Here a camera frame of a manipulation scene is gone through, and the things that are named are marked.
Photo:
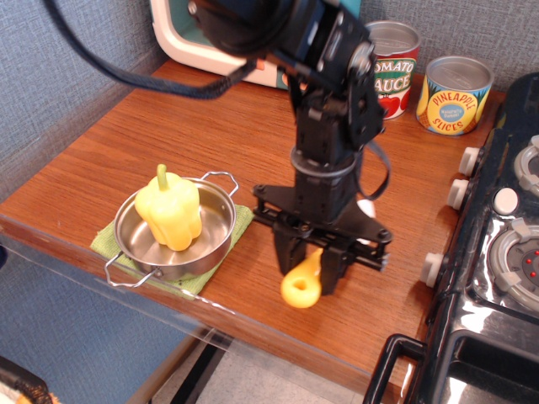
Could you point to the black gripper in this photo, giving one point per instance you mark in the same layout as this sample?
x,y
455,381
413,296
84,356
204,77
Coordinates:
x,y
322,211

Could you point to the yellow handled toy knife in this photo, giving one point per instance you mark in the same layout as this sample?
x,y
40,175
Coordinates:
x,y
301,287

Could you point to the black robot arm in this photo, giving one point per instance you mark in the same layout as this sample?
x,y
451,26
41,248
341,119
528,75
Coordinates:
x,y
329,61

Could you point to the white stove knob bottom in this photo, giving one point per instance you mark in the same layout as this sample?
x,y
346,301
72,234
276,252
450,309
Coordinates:
x,y
431,268

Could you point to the white stove knob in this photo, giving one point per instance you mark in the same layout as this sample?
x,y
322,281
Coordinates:
x,y
457,193
468,161
431,268

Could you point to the white stove knob middle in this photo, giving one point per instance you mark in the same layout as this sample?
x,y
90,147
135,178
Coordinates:
x,y
457,193

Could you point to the white stove knob top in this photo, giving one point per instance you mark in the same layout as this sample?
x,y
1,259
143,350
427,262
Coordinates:
x,y
468,161

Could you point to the black toy stove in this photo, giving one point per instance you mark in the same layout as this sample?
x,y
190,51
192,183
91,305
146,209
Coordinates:
x,y
482,340

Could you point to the yellow toy bell pepper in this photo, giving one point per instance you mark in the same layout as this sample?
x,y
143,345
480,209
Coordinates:
x,y
170,205

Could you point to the small steel pan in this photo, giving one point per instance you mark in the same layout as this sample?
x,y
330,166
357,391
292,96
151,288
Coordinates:
x,y
218,217

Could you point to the green cloth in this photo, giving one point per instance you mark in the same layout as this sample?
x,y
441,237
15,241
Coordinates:
x,y
105,245

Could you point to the pineapple slices can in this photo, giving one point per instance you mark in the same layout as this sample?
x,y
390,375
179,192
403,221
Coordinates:
x,y
454,93

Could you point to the tomato sauce can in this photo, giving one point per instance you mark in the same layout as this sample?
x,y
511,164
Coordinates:
x,y
397,49

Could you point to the toy microwave oven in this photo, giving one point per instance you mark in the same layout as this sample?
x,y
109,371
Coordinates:
x,y
179,37

